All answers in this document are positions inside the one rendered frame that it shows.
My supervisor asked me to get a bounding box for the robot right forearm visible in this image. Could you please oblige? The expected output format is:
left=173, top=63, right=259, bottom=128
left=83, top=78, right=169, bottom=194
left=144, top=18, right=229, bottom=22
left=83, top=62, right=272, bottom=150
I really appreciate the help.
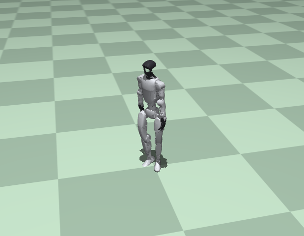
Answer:
left=138, top=94, right=144, bottom=107

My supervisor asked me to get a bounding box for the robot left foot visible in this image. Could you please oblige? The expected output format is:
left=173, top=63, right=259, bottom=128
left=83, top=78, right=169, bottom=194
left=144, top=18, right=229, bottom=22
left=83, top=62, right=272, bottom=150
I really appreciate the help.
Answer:
left=154, top=160, right=161, bottom=172

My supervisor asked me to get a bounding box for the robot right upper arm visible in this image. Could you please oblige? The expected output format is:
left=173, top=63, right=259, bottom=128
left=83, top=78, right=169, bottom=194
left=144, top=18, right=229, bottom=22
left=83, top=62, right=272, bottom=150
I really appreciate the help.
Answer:
left=137, top=74, right=144, bottom=96

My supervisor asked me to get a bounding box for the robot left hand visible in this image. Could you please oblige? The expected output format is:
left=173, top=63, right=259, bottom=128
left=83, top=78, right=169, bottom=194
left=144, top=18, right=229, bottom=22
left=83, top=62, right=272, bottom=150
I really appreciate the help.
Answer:
left=158, top=118, right=166, bottom=130

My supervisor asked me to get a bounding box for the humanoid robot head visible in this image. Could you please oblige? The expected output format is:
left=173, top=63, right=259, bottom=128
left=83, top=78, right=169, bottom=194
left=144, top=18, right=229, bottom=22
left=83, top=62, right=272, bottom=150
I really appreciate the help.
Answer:
left=142, top=60, right=156, bottom=79

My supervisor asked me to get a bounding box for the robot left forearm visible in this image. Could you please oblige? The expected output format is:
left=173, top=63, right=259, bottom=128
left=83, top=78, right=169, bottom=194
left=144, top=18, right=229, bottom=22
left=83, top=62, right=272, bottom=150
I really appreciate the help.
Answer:
left=159, top=100, right=167, bottom=121

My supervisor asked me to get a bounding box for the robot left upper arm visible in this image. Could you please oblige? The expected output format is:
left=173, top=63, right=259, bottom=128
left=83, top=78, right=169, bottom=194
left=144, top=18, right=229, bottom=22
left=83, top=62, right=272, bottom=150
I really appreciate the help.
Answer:
left=155, top=80, right=165, bottom=106

